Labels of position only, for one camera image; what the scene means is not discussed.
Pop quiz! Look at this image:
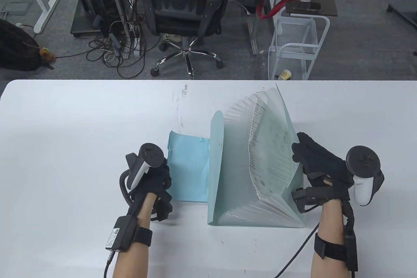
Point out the aluminium frame foot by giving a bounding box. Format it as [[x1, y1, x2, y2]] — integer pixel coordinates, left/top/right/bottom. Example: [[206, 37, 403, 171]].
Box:
[[247, 17, 259, 55]]

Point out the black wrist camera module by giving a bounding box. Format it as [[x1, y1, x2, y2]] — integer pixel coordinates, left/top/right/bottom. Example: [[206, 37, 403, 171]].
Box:
[[292, 187, 319, 215], [151, 193, 173, 222]]

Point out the person's left hand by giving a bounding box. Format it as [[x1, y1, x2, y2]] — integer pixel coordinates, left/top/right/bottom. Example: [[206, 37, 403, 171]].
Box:
[[128, 161, 172, 208]]

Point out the black stand base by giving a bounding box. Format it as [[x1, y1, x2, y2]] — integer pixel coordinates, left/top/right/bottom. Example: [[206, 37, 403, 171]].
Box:
[[387, 0, 417, 32]]

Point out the person's right forearm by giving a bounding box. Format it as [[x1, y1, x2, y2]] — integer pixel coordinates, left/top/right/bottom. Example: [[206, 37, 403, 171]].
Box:
[[309, 198, 352, 278]]

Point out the black glove cable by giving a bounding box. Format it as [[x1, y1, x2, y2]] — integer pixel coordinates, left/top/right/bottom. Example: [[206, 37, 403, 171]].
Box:
[[274, 221, 321, 278], [104, 249, 117, 278]]

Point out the black smartphone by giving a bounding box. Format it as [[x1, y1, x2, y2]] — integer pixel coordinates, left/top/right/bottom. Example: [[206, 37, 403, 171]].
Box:
[[291, 2, 321, 10]]

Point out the blue paper document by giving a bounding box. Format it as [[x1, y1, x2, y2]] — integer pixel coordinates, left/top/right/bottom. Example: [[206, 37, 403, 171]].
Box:
[[167, 131, 211, 203]]

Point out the white wire rolling cart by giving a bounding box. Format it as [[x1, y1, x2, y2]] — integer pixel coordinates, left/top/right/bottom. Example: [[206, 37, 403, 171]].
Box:
[[268, 13, 330, 80]]

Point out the brown plush toy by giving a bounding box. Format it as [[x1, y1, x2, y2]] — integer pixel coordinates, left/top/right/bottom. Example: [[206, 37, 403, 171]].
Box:
[[39, 48, 56, 62]]

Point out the black and white controller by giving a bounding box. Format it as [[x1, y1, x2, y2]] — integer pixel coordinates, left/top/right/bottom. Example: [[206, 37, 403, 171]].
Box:
[[345, 145, 385, 207], [119, 143, 165, 201]]

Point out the person's right hand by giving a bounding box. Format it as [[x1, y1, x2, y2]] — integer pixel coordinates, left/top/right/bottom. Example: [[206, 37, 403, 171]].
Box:
[[292, 132, 354, 206]]

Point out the grey floor hatch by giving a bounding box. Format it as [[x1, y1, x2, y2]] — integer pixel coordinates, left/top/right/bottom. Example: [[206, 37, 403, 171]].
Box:
[[0, 2, 31, 16]]

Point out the light green accordion folder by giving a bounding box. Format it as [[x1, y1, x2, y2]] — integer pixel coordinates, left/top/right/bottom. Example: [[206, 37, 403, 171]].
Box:
[[208, 83, 307, 228]]

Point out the person's left forearm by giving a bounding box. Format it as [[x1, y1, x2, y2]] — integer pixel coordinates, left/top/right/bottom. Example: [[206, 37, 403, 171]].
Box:
[[111, 193, 159, 278]]

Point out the tangle of black cables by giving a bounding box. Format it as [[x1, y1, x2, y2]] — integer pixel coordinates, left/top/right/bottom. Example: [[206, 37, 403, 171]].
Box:
[[86, 21, 162, 78]]

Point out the printed worksheet document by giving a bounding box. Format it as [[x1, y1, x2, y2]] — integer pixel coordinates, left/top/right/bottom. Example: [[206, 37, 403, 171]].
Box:
[[248, 97, 302, 201]]

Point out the black wrist strap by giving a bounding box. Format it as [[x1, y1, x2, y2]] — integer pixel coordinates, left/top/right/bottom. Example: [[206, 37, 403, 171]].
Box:
[[314, 232, 347, 260], [133, 226, 153, 247]]

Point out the black backpack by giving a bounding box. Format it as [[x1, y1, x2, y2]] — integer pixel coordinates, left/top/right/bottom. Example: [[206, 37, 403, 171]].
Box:
[[0, 18, 54, 71]]

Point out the black labelled wrist box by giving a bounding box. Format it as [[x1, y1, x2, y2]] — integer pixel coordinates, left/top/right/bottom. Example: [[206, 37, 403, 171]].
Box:
[[344, 230, 359, 272], [104, 216, 139, 253]]

